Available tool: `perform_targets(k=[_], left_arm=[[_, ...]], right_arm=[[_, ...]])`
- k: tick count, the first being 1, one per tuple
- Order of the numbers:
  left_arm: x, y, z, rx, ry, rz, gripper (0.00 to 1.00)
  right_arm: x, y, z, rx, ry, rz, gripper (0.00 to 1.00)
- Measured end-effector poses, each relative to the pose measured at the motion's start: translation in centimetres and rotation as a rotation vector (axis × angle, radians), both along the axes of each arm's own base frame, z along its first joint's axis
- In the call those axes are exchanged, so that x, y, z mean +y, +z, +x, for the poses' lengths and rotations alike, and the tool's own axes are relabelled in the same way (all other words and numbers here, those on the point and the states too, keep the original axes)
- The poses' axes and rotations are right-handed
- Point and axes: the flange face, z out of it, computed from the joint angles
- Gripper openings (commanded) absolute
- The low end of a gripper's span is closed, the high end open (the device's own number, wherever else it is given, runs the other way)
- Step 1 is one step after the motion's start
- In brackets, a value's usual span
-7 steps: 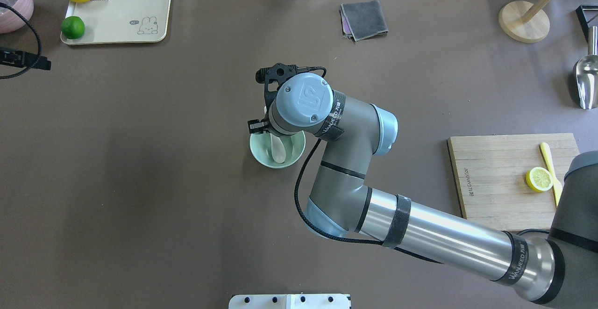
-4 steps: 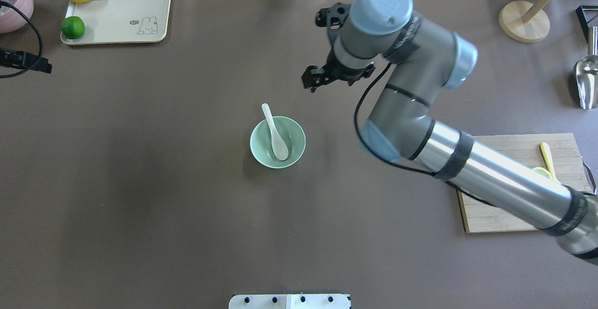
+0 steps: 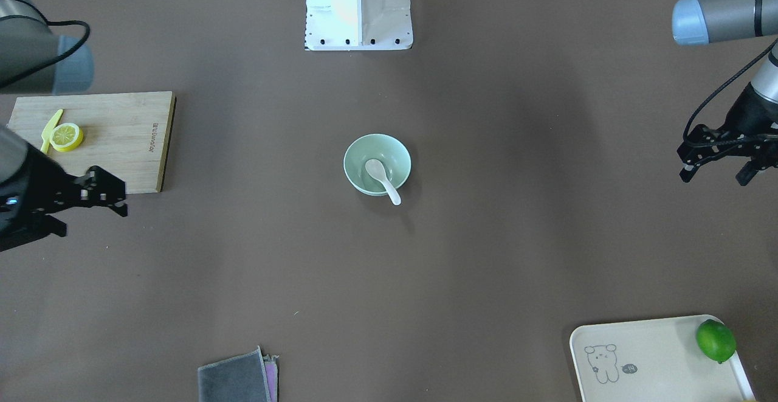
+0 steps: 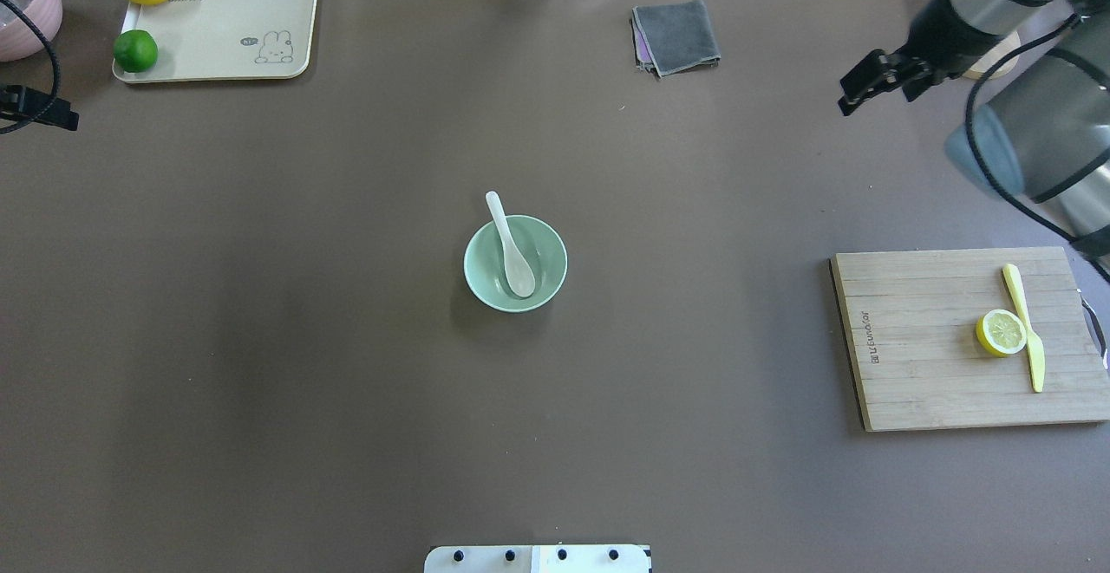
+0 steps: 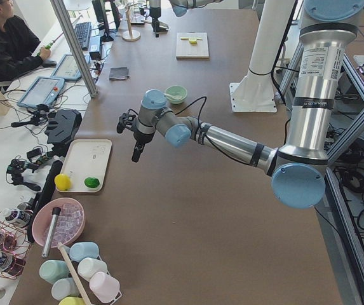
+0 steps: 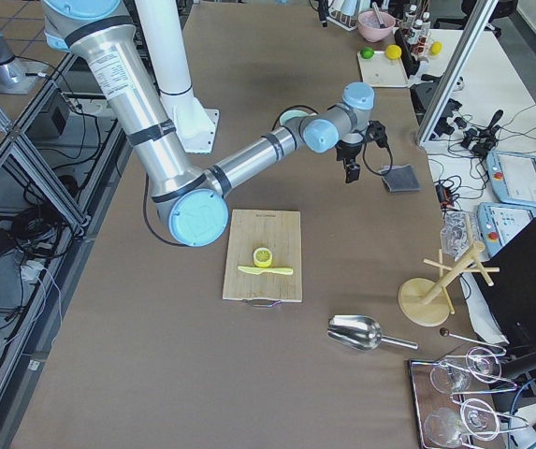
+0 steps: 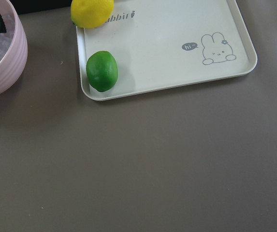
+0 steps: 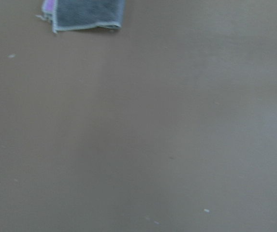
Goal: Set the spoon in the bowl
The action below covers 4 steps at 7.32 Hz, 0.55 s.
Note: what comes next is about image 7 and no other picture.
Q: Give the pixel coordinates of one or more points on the pink bowl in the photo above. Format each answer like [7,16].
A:
[14,61]

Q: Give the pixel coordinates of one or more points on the green lime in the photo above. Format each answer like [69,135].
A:
[102,71]

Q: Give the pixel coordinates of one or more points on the cream plastic tray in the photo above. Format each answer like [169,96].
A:
[160,44]

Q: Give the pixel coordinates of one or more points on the yellow lemon on tray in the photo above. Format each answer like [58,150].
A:
[90,13]

